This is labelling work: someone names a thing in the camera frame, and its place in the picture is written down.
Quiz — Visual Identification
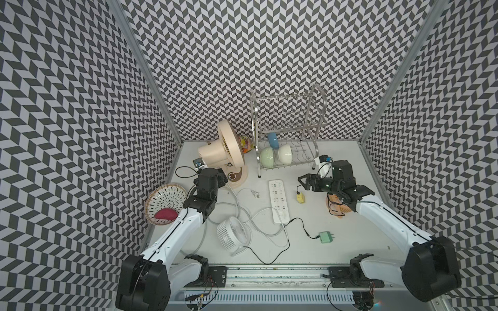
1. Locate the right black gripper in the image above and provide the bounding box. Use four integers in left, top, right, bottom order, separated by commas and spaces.
298, 173, 342, 194

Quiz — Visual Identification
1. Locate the yellow USB charger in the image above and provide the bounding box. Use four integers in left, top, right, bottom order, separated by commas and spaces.
296, 192, 306, 204

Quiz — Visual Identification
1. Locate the white power strip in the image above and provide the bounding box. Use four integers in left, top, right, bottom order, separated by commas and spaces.
268, 180, 290, 225

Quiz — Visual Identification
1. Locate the white fan plug cable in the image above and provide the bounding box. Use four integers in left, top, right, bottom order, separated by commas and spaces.
223, 180, 261, 218

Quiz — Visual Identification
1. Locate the green plug adapter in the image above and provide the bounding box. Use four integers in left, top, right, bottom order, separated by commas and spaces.
319, 231, 334, 244

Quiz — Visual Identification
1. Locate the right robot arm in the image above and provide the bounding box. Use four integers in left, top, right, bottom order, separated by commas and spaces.
298, 155, 462, 302

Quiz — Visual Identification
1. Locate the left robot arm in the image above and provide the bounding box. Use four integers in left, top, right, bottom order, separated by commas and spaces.
115, 168, 228, 310

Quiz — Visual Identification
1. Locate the beige desk fan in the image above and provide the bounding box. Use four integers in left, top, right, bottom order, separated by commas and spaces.
198, 119, 248, 189

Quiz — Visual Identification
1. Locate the orange small fan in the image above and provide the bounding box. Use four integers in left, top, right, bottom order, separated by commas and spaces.
326, 194, 352, 219

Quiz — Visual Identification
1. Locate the white small fan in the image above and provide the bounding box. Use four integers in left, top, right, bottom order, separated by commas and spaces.
217, 216, 251, 257

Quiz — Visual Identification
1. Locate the white bowl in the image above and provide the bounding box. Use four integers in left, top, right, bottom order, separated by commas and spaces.
277, 144, 293, 165

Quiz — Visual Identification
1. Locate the patterned woven basket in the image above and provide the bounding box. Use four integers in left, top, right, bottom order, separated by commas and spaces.
144, 183, 187, 225

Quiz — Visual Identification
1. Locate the red object in basket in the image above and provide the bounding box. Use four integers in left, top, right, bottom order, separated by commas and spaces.
154, 208, 178, 223

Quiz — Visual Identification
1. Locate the metal dish rack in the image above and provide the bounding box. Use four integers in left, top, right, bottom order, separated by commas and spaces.
249, 84, 328, 178

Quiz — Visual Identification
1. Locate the blue cup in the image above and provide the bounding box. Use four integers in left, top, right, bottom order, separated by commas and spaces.
267, 132, 280, 150

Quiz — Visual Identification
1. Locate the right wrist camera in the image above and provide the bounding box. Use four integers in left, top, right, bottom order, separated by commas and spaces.
315, 155, 333, 178

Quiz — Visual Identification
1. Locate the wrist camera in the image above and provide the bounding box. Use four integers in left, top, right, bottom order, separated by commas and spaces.
193, 158, 208, 172
315, 155, 333, 178

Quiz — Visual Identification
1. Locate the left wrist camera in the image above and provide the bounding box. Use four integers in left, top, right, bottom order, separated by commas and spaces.
193, 158, 208, 172

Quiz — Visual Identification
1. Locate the black cable of orange fan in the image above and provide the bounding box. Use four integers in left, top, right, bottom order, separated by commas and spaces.
295, 182, 347, 218

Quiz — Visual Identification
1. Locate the white power strip cord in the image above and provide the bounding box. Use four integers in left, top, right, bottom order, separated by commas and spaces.
178, 205, 291, 257

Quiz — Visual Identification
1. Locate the black cable of white fan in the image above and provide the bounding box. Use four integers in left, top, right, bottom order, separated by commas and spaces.
243, 216, 320, 265

